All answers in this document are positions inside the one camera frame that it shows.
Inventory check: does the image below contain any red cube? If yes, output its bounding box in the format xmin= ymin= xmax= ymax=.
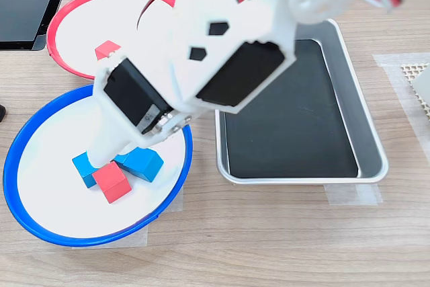
xmin=94 ymin=40 xmax=122 ymax=62
xmin=91 ymin=161 xmax=132 ymax=204

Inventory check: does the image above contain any blue-rimmed white plate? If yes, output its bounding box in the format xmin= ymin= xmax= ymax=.
xmin=2 ymin=83 xmax=194 ymax=247

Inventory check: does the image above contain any red-rimmed white plate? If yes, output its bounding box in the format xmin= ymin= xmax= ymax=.
xmin=46 ymin=0 xmax=177 ymax=82

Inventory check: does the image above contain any black tray mat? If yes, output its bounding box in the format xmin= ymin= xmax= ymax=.
xmin=223 ymin=38 xmax=359 ymax=179

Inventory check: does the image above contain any black flat panel device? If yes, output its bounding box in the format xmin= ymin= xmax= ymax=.
xmin=0 ymin=0 xmax=75 ymax=52

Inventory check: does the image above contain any steel tray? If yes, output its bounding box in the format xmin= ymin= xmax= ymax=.
xmin=214 ymin=17 xmax=390 ymax=186

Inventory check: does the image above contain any pale perforated plate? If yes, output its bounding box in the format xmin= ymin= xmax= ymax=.
xmin=400 ymin=62 xmax=430 ymax=121

